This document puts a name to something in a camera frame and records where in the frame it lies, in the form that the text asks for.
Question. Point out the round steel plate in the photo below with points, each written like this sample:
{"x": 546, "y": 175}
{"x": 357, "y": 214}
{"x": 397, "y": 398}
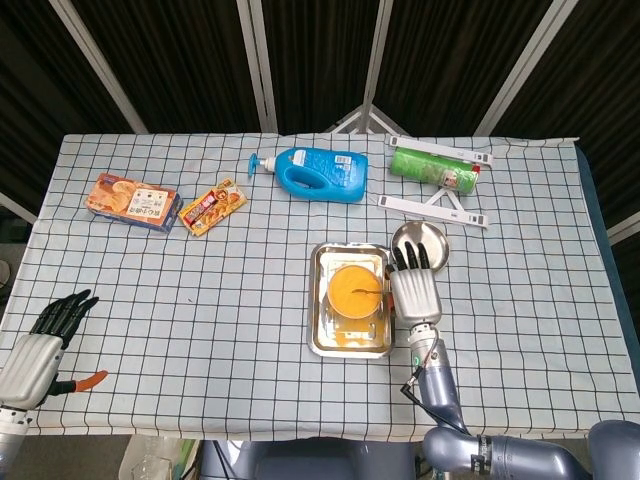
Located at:
{"x": 432, "y": 235}

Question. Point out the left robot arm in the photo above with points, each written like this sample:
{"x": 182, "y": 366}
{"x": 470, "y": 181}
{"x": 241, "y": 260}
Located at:
{"x": 7, "y": 440}

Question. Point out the white bowl of orange powder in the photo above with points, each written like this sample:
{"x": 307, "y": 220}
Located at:
{"x": 350, "y": 305}

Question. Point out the yellow and red curry box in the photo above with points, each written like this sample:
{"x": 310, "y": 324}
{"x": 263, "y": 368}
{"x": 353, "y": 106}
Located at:
{"x": 212, "y": 207}

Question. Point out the clear plastic bag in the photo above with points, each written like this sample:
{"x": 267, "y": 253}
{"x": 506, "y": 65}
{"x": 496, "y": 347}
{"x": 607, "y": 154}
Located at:
{"x": 150, "y": 460}

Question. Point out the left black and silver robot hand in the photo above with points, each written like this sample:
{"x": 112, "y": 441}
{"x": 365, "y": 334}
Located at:
{"x": 30, "y": 370}

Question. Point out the small metal spoon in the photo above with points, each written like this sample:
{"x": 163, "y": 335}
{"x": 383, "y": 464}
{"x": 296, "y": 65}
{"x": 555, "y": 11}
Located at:
{"x": 365, "y": 290}

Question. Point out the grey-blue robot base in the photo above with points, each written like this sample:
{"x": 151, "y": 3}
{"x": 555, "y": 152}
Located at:
{"x": 310, "y": 462}

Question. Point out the white folding laptop stand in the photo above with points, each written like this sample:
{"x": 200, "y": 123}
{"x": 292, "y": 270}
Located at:
{"x": 430, "y": 209}

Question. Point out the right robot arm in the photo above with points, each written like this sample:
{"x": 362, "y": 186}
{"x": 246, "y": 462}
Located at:
{"x": 437, "y": 385}

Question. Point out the dark folding screen white frames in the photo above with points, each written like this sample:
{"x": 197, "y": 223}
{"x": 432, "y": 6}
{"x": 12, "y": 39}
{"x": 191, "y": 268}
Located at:
{"x": 175, "y": 60}

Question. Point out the blue pump detergent bottle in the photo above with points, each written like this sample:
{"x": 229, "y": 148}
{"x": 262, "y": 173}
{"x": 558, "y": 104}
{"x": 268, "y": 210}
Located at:
{"x": 320, "y": 175}

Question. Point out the orange and blue biscuit box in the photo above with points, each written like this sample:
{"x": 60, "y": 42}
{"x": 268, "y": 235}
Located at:
{"x": 130, "y": 200}

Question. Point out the checkered tablecloth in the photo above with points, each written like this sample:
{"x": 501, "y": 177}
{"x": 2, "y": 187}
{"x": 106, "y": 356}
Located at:
{"x": 200, "y": 300}

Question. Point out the rectangular steel tray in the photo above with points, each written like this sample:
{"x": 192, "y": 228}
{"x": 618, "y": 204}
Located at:
{"x": 350, "y": 345}

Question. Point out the green cylindrical can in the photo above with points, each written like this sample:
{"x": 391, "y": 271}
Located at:
{"x": 425, "y": 170}

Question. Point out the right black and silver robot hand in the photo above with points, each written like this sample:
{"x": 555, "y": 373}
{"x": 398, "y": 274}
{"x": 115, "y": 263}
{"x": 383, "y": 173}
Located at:
{"x": 415, "y": 295}

